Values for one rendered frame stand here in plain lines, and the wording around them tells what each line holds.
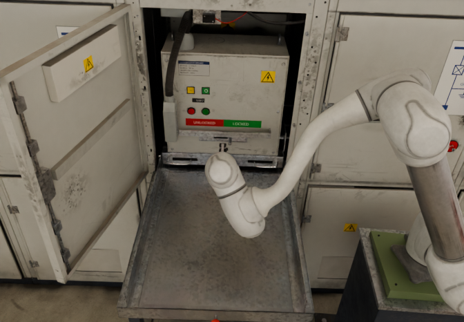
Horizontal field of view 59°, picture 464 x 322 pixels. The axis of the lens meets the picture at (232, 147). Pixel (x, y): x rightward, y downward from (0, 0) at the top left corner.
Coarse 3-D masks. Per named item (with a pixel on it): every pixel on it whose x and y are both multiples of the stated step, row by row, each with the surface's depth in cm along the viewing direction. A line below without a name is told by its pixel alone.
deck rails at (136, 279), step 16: (160, 176) 180; (160, 192) 171; (288, 208) 166; (144, 224) 150; (288, 224) 159; (144, 240) 150; (288, 240) 152; (144, 256) 144; (288, 256) 146; (144, 272) 138; (128, 288) 129; (304, 288) 128; (128, 304) 129; (304, 304) 127
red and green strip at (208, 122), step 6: (186, 120) 173; (192, 120) 173; (198, 120) 173; (204, 120) 173; (210, 120) 173; (216, 120) 173; (222, 120) 173; (228, 120) 173; (234, 120) 173; (240, 120) 172; (246, 120) 172; (228, 126) 174; (234, 126) 174; (240, 126) 174; (246, 126) 174; (252, 126) 174; (258, 126) 174
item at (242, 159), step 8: (168, 152) 182; (176, 152) 182; (184, 152) 182; (280, 152) 185; (176, 160) 184; (184, 160) 184; (192, 160) 184; (200, 160) 184; (240, 160) 183; (248, 160) 183; (256, 160) 183; (264, 160) 183; (272, 160) 183; (280, 160) 183
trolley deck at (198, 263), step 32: (192, 192) 173; (160, 224) 157; (192, 224) 158; (224, 224) 158; (160, 256) 145; (192, 256) 145; (224, 256) 146; (256, 256) 146; (160, 288) 134; (192, 288) 134; (224, 288) 135; (256, 288) 135; (288, 288) 136; (224, 320) 131; (256, 320) 131; (288, 320) 131
